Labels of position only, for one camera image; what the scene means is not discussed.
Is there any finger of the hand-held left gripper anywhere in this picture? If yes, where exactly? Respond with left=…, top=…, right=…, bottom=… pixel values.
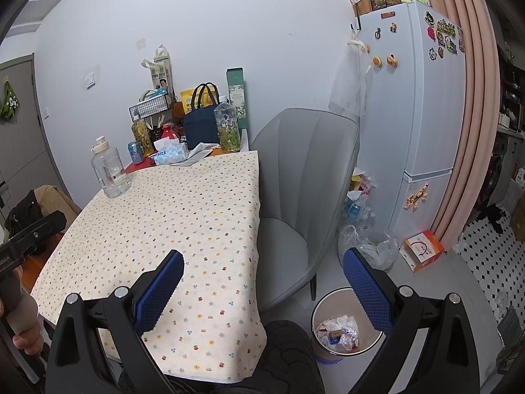
left=6, top=210, right=67, bottom=255

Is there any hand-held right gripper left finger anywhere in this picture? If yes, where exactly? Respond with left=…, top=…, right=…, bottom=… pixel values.
left=45, top=250, right=185, bottom=394

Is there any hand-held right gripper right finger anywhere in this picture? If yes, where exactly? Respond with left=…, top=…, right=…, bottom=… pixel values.
left=343, top=247, right=480, bottom=394

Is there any white tissue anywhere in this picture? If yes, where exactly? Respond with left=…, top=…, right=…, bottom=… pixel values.
left=322, top=315, right=359, bottom=337

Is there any clear plastic wrapper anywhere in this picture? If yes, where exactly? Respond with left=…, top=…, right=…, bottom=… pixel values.
left=340, top=324, right=359, bottom=351

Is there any round white waste bin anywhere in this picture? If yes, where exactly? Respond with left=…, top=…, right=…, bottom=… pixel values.
left=310, top=288, right=388, bottom=364

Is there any person's left hand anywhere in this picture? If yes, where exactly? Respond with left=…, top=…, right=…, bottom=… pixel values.
left=0, top=295, right=42, bottom=356

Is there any black bag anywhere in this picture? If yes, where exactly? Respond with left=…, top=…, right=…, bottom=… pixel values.
left=4, top=191, right=46, bottom=234

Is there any brown chair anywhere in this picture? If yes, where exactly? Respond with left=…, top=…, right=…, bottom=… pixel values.
left=33, top=185, right=83, bottom=222

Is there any large clear plastic bag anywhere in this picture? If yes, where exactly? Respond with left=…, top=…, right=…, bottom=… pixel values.
left=338, top=224, right=399, bottom=272

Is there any orange and white box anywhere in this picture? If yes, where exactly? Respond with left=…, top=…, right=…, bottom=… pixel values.
left=404, top=230, right=445, bottom=273

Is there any fruit-print cream tablecloth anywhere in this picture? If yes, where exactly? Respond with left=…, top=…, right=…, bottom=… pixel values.
left=31, top=150, right=268, bottom=382

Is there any grey door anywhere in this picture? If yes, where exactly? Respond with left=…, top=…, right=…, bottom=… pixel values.
left=0, top=55, right=62, bottom=214

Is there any white bag of bottles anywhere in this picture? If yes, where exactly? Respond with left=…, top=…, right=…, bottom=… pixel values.
left=345, top=168, right=376, bottom=230

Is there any large clear water jug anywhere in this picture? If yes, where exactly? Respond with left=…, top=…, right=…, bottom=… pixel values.
left=90, top=136, right=132, bottom=199

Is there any orange figure magnet group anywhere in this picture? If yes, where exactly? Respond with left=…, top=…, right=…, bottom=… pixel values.
left=405, top=183, right=431, bottom=211

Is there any green patterned hanging bag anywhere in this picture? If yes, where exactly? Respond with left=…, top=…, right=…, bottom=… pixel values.
left=0, top=80, right=21, bottom=121

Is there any blue and white tissue box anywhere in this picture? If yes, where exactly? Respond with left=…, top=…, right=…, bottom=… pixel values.
left=153, top=137, right=189, bottom=167

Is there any yellow tea bottle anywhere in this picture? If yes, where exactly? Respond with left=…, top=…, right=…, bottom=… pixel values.
left=131, top=119, right=154, bottom=157

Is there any grey upholstered chair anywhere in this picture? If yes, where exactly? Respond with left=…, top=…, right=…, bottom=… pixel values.
left=251, top=108, right=361, bottom=313

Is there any black cloth on floor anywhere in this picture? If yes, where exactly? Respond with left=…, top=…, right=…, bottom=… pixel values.
left=472, top=205, right=507, bottom=232

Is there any brown cardboard box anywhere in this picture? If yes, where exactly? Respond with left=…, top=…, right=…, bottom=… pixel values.
left=509, top=209, right=525, bottom=243

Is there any navy lunch bag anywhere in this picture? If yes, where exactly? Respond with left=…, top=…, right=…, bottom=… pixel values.
left=182, top=83, right=224, bottom=150

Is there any washing machine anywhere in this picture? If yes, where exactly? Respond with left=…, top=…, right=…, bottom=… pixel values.
left=486, top=143, right=509, bottom=206

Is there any clear bottle with green label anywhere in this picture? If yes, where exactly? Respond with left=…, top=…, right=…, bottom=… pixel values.
left=214, top=96, right=242, bottom=153

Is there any white fridge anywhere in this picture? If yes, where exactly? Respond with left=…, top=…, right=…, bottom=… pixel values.
left=350, top=0, right=466, bottom=247

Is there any yellow snack packet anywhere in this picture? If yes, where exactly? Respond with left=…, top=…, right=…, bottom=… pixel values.
left=180, top=88, right=220, bottom=116

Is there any clear hanging plastic bag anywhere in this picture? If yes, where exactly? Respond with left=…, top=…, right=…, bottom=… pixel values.
left=328, top=39, right=370, bottom=118

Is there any tall green box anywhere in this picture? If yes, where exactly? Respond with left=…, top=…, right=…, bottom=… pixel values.
left=226, top=68, right=248, bottom=132

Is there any pink curtain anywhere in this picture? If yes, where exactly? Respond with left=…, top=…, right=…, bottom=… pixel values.
left=404, top=0, right=503, bottom=251

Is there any cluster of fridge magnets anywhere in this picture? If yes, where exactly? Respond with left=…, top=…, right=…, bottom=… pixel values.
left=424, top=10, right=466, bottom=58

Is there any black wire basket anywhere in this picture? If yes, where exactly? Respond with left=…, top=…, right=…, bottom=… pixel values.
left=129, top=94, right=173, bottom=121

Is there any white paper bag with handles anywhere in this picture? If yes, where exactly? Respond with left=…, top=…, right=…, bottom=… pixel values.
left=141, top=44, right=173, bottom=99

